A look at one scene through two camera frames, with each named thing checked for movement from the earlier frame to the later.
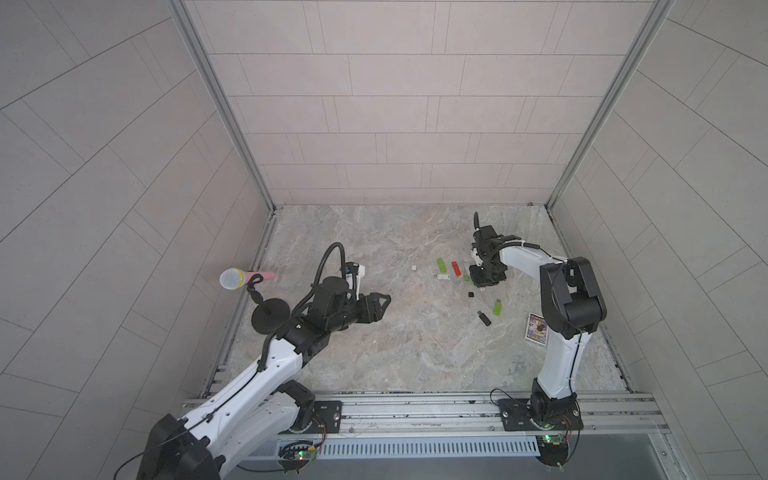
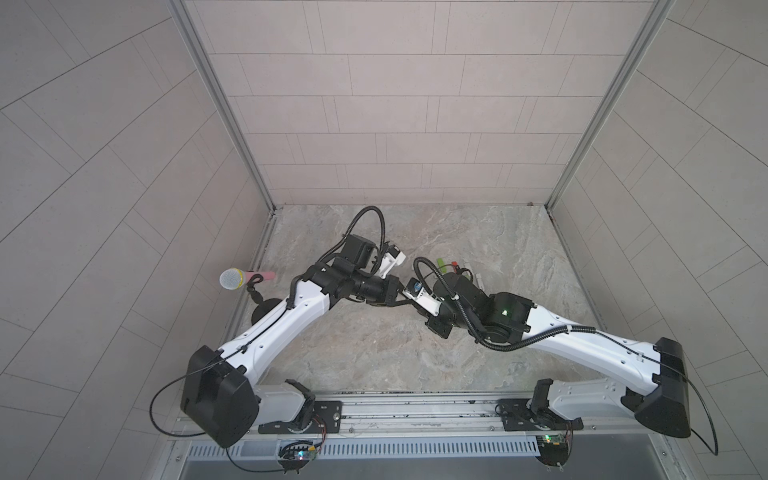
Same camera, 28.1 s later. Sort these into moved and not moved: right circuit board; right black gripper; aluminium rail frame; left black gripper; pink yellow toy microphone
Moved: right black gripper; left black gripper
Not moved: aluminium rail frame; right circuit board; pink yellow toy microphone
